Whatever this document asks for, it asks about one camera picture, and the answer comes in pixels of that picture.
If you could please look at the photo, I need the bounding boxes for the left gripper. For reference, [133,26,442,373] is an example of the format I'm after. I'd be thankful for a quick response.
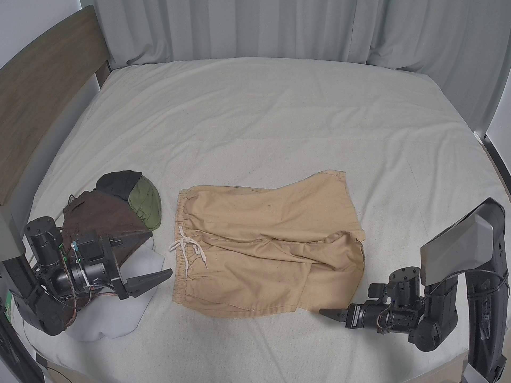
[71,232,173,301]

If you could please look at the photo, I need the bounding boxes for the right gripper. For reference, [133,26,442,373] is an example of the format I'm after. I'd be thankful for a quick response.
[346,302,394,330]

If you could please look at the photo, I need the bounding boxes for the tan shorts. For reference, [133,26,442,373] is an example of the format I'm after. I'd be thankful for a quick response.
[171,169,366,319]

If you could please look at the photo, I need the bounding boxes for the bed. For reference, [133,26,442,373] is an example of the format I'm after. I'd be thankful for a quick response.
[0,6,511,383]

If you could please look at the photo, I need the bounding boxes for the white garment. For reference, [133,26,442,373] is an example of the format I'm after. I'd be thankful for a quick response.
[64,238,165,341]

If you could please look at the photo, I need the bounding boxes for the brown garment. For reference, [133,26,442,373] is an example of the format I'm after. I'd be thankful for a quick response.
[62,190,154,306]

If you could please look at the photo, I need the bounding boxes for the green garment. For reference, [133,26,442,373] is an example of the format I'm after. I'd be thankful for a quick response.
[129,175,163,230]

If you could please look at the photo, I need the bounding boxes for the black garment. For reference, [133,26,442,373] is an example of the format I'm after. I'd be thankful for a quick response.
[97,170,143,202]

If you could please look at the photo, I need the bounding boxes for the pale grey-green curtain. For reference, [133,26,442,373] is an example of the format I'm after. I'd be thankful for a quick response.
[90,0,374,70]
[351,0,511,136]

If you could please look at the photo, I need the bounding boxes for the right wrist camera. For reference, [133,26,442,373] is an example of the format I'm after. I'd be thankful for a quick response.
[367,282,390,303]

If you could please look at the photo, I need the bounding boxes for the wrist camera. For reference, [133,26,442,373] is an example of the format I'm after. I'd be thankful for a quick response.
[367,282,390,303]
[72,232,105,264]

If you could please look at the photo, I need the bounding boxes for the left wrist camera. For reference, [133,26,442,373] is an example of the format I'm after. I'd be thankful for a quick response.
[72,232,105,264]

